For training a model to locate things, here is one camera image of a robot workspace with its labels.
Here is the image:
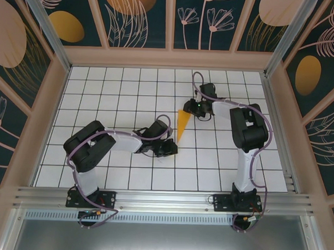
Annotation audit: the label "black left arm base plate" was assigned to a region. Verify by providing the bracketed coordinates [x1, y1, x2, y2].
[65, 187, 117, 210]

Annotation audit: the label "pink enclosure frame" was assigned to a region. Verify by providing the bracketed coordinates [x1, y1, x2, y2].
[0, 0, 334, 250]

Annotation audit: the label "dark panel small orange oval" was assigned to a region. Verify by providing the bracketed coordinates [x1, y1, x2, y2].
[39, 0, 105, 48]

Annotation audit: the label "slotted grey cable duct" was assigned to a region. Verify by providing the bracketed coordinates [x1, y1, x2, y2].
[24, 209, 237, 229]

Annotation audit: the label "dark panel beige oval leaves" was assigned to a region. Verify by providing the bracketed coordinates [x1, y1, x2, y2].
[235, 0, 298, 55]

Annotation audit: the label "dark panel pink flower outline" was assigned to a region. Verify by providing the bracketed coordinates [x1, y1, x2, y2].
[0, 77, 30, 186]

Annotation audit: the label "orange cloth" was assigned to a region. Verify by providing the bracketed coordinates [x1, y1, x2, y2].
[176, 109, 193, 145]

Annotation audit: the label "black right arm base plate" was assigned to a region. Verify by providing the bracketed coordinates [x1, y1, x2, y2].
[212, 192, 264, 215]

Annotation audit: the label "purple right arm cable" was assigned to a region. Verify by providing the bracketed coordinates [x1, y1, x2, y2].
[186, 72, 278, 235]

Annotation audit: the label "aluminium mounting rail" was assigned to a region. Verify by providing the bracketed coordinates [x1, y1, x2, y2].
[13, 180, 317, 221]

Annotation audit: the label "dark panel orange circle leaves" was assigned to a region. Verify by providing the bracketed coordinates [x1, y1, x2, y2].
[93, 0, 169, 50]

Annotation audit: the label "dark panel beige oval gold lines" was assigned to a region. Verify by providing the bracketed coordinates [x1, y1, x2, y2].
[0, 0, 56, 111]

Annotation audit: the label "dark panel orange oval feather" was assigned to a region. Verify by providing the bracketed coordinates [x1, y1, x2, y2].
[279, 0, 334, 119]

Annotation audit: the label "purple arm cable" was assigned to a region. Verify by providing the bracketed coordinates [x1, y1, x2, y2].
[64, 111, 173, 232]
[186, 72, 278, 235]

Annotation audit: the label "aluminium side rail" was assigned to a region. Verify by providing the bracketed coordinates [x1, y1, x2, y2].
[256, 72, 306, 195]

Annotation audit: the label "grey metal floor panel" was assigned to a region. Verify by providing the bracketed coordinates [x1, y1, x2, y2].
[7, 202, 327, 250]

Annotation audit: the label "aluminium corner post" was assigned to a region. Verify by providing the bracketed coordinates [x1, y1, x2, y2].
[16, 0, 76, 73]
[263, 0, 315, 79]

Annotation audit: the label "dark panel pink flowers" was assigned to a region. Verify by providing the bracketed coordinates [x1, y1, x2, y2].
[172, 0, 247, 53]

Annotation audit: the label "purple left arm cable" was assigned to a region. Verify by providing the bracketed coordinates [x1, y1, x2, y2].
[64, 111, 173, 232]

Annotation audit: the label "dark panel pink leaf outlines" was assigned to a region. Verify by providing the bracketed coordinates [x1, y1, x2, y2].
[302, 102, 334, 198]

